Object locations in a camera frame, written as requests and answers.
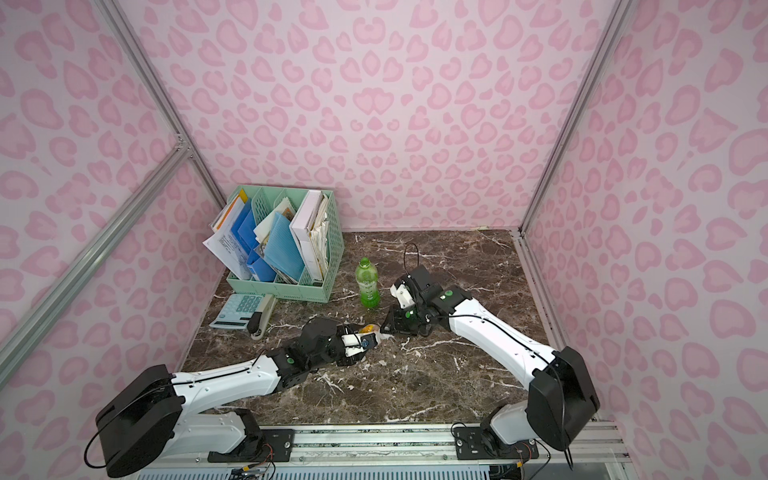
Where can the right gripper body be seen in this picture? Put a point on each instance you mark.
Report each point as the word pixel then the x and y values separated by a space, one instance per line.
pixel 396 318

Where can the pink drink bottle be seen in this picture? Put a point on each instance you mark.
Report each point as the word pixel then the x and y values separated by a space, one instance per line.
pixel 374 331

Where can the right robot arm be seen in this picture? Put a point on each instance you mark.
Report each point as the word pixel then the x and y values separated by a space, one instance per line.
pixel 561 396

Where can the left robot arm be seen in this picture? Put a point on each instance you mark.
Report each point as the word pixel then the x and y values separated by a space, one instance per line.
pixel 162 414

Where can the green soda bottle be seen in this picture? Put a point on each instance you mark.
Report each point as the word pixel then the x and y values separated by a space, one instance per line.
pixel 367 277

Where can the calculator with handset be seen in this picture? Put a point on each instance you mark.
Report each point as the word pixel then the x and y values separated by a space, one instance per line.
pixel 248 312

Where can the light blue folder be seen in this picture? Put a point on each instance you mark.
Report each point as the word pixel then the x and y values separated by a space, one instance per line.
pixel 281 251

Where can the green plastic file crate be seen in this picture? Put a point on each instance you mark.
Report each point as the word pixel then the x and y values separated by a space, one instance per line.
pixel 263 200

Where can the white books stack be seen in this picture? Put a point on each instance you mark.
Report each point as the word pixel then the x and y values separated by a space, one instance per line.
pixel 309 228

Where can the white paper sheets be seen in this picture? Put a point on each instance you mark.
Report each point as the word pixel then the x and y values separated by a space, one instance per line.
pixel 223 242

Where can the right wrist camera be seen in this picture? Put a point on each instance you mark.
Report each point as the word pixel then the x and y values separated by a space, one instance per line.
pixel 403 295

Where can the aluminium mounting rail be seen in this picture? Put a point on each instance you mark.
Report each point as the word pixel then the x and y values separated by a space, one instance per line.
pixel 398 444

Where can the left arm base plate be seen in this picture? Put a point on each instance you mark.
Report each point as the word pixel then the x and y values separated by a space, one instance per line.
pixel 261 447

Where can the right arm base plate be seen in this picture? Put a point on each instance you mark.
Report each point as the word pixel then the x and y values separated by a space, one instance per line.
pixel 478 443

